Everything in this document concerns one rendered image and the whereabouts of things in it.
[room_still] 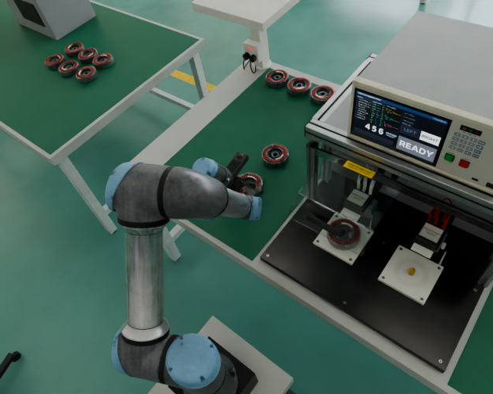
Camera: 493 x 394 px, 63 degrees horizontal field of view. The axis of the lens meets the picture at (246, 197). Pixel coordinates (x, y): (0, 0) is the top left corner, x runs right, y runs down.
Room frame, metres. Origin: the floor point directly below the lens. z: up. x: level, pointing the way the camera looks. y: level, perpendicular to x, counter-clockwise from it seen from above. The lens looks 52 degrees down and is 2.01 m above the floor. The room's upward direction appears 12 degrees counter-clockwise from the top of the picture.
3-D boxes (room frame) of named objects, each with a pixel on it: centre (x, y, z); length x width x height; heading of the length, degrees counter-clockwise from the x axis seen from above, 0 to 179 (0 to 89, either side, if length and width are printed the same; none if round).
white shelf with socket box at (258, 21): (1.67, -0.19, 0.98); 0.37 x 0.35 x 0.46; 43
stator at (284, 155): (1.15, -0.15, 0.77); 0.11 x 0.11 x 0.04
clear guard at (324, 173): (0.70, -0.31, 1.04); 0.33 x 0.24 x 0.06; 133
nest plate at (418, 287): (0.53, -0.46, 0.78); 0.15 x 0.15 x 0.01; 43
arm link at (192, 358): (0.31, 0.21, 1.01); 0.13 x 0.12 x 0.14; 67
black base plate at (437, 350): (0.62, -0.39, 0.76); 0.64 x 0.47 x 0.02; 43
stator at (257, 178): (1.03, -0.02, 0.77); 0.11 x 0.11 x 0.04
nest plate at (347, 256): (0.70, -0.30, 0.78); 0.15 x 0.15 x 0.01; 43
